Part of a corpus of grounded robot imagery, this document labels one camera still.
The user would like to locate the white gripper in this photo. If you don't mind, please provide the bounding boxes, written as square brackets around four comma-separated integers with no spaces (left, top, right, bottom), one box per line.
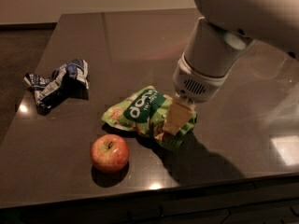
[163,54,229,135]

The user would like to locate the green rice chip bag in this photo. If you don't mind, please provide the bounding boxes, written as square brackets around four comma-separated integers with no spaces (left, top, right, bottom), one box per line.
[102,86,197,151]

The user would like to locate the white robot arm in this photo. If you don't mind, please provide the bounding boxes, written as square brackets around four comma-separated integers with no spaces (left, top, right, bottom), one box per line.
[164,0,299,135]

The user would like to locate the red yellow apple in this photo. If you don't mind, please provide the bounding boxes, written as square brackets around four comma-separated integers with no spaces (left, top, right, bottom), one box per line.
[91,134,130,174]

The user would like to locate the crumpled blue white bag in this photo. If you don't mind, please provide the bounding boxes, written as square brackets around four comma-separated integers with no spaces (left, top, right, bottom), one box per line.
[23,59,89,110]

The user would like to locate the dark cabinet drawer fronts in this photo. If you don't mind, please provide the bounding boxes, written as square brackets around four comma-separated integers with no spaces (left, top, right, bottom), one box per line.
[0,175,299,224]

